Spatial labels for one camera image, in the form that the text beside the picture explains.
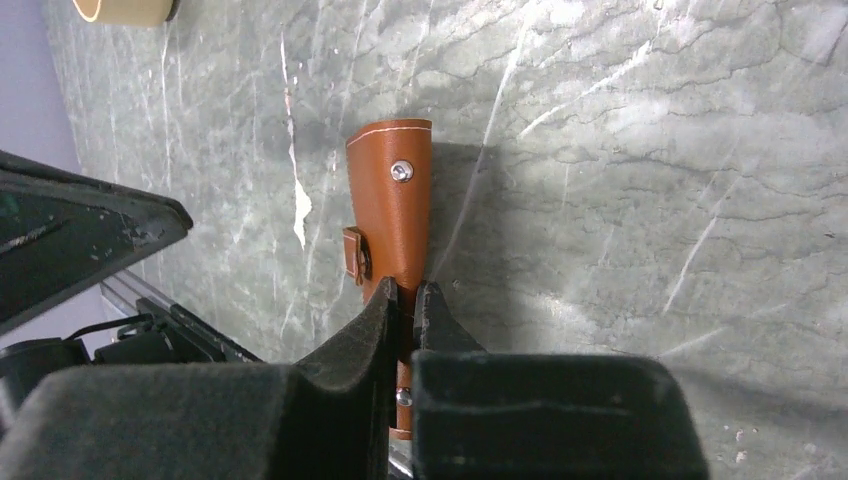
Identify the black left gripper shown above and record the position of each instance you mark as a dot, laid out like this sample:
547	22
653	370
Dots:
62	233

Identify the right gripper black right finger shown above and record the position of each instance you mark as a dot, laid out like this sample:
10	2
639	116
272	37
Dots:
481	415

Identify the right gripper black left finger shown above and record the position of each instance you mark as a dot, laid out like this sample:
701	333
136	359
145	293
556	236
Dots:
325	417

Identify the brown leather card holder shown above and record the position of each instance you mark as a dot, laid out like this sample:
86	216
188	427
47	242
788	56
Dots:
389	165

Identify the round pastel drawer box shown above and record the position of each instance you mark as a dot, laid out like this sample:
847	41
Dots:
136	13

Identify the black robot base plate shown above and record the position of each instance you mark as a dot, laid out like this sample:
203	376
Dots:
156	335

